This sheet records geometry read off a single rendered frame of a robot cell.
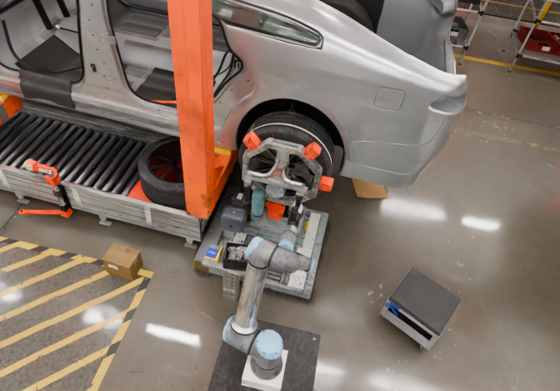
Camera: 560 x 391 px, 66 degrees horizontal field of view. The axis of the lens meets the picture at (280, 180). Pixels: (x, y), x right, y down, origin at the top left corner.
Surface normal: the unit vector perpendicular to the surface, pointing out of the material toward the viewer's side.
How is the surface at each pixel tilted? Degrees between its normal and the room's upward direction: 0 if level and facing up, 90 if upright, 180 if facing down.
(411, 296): 0
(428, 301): 0
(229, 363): 0
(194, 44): 90
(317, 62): 81
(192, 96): 90
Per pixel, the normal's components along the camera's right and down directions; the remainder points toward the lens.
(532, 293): 0.09, -0.70
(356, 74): -0.22, 0.56
